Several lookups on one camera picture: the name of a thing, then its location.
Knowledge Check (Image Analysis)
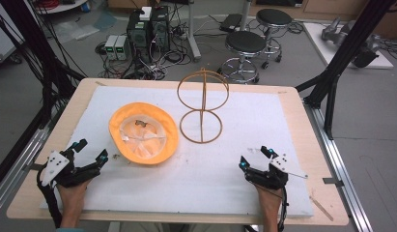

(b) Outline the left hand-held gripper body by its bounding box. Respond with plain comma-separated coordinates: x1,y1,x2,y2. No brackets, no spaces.
36,148,100,189

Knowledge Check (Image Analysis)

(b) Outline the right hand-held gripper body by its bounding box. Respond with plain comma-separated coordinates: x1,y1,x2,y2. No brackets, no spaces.
243,153,309,191

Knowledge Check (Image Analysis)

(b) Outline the person's right hand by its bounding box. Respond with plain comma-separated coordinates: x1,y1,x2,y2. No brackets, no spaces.
253,184,284,212

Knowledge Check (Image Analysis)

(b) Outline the person's left hand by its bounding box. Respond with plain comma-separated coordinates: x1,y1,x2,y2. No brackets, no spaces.
55,179,92,212

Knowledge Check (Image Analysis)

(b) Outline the white foam mat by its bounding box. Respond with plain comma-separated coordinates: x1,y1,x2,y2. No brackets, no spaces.
39,84,315,218

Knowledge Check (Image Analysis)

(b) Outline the thin wooden stick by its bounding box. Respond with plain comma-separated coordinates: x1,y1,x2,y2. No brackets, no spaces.
309,195,335,222

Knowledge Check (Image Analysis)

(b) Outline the orange bucket hat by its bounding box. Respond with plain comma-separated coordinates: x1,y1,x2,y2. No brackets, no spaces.
107,101,181,166

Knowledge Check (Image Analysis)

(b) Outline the grey bench power supply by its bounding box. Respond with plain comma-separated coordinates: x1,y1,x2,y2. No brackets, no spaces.
103,34,119,61
115,34,131,61

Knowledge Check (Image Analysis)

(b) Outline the large black round stool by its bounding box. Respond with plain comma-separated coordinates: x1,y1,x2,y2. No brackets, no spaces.
219,30,269,85

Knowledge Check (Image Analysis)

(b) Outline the white floor platform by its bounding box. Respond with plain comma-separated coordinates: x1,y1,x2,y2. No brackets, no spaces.
302,21,395,71

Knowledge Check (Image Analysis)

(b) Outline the black computer tower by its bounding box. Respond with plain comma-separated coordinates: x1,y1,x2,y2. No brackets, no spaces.
126,11,153,63
150,5,172,53

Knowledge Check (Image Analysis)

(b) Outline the small black round stool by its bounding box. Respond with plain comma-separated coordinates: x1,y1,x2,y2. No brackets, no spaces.
255,8,295,71

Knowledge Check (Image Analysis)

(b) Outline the flat black case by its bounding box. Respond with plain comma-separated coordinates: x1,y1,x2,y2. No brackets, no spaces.
218,13,244,33

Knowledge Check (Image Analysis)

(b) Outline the grey metal desk leg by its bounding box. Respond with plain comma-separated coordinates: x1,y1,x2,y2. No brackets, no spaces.
185,0,203,63

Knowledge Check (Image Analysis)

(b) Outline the grey robot device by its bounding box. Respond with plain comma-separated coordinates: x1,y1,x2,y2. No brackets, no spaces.
321,16,382,69

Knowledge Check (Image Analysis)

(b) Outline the small white box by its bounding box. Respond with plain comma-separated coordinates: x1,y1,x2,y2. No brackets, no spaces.
139,6,153,21

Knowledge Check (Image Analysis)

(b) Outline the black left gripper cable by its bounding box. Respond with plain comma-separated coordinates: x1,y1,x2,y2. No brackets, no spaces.
36,170,64,230

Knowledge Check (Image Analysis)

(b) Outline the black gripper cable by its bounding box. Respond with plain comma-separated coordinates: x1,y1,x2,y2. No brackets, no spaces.
36,170,64,230
276,185,291,232

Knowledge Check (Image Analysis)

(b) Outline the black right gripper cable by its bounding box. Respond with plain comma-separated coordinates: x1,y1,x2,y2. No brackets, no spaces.
276,185,291,232

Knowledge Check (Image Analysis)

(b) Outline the aluminium side rail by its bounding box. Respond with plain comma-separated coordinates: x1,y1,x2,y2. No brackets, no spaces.
0,127,49,215
302,99,375,232

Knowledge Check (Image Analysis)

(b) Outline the black metal bracket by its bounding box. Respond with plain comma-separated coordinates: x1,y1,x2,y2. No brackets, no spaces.
322,176,345,189

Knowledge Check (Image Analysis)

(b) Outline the wooden wire hat stand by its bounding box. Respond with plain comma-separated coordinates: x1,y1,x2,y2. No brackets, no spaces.
176,67,231,145

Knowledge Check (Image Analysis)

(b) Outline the black metal frame post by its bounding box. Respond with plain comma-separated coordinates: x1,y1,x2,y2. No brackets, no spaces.
295,0,397,140
0,0,88,191

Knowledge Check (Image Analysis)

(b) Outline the tangle of floor cables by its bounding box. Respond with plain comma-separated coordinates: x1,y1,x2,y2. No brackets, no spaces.
95,18,195,81

